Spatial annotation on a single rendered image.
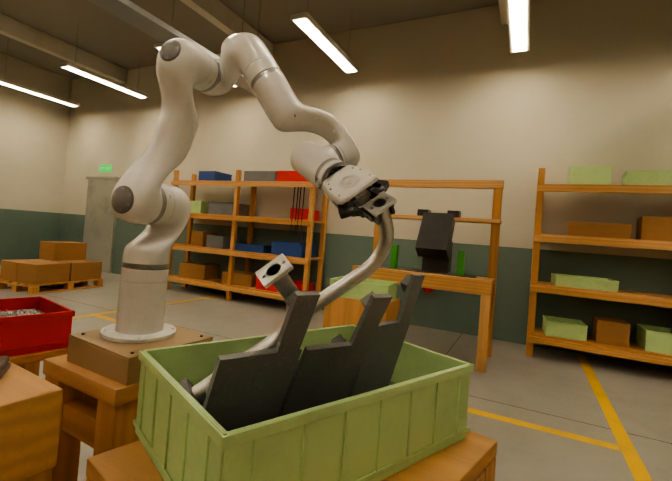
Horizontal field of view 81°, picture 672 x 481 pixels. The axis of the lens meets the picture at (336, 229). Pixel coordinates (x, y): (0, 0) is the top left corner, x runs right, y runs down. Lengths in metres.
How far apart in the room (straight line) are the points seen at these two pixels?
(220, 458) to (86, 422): 0.66
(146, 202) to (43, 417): 0.50
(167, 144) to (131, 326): 0.49
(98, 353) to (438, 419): 0.82
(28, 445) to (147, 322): 0.38
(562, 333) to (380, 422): 4.59
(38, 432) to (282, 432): 0.49
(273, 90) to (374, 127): 5.44
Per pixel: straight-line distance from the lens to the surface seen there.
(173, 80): 1.13
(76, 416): 1.27
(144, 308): 1.18
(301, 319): 0.67
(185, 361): 0.99
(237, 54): 1.11
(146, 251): 1.16
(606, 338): 5.37
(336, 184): 0.85
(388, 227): 0.81
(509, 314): 5.81
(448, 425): 0.99
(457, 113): 6.13
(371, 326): 0.79
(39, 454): 1.00
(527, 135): 5.94
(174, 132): 1.15
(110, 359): 1.13
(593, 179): 5.29
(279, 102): 1.01
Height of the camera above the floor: 1.23
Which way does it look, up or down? 1 degrees up
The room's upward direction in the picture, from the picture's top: 4 degrees clockwise
